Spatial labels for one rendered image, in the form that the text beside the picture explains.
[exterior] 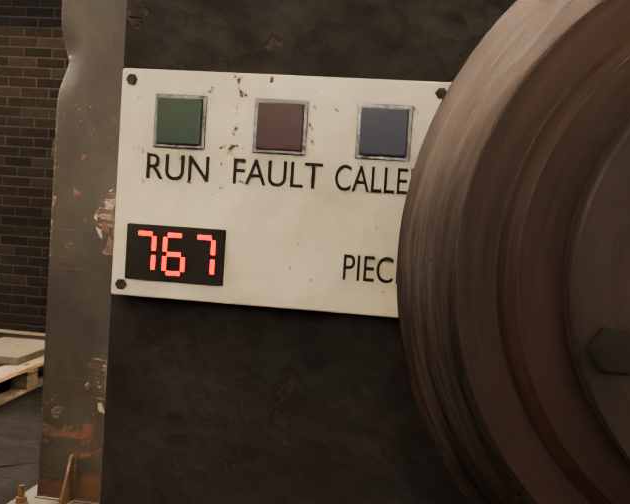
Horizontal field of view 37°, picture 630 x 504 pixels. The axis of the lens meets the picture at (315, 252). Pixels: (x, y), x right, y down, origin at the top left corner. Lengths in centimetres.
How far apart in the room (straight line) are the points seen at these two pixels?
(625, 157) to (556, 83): 9
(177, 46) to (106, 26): 263
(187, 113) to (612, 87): 34
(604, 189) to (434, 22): 29
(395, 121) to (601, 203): 25
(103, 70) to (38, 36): 413
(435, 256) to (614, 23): 17
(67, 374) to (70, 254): 43
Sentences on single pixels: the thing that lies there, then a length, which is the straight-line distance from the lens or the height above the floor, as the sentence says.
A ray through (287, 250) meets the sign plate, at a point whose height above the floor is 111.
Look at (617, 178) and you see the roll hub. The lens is 50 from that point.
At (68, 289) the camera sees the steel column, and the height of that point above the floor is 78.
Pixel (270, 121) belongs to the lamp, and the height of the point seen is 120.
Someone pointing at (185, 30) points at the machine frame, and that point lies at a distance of 78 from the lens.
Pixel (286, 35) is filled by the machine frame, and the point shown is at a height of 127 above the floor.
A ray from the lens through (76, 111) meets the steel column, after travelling 341.
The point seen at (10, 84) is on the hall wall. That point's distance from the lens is 755.
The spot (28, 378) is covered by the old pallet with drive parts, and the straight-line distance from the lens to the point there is 540.
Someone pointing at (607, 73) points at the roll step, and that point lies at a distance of 55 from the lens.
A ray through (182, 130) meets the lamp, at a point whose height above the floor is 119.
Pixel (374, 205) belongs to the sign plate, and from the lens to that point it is 71.
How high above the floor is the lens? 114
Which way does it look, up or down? 3 degrees down
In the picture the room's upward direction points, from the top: 4 degrees clockwise
